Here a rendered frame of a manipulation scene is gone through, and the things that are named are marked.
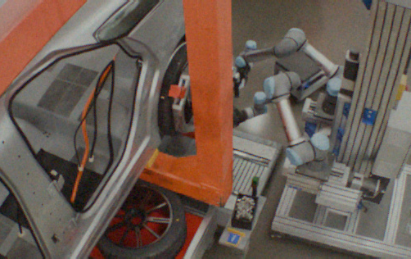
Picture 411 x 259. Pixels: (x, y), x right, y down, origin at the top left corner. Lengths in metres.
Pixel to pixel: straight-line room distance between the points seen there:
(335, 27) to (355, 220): 2.55
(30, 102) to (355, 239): 2.49
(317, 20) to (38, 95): 3.28
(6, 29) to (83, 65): 2.47
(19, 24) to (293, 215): 2.85
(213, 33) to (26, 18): 1.22
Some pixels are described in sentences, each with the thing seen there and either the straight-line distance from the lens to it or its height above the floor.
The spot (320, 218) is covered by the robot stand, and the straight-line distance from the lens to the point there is 3.58.
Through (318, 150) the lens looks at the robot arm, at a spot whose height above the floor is 1.02.
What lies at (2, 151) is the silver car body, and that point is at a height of 1.83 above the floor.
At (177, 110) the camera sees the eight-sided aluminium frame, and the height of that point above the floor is 0.95.
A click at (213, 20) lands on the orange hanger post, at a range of 2.10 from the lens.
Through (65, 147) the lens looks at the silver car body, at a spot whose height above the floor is 0.79.
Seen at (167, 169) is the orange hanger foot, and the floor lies 0.68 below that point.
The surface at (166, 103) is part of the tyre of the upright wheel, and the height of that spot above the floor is 1.00.
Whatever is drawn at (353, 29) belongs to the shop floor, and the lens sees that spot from 5.52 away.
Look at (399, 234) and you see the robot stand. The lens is 3.68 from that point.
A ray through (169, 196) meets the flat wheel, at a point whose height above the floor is 0.50.
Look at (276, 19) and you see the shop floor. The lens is 5.47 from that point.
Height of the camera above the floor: 3.30
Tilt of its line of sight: 50 degrees down
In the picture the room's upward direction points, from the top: 4 degrees counter-clockwise
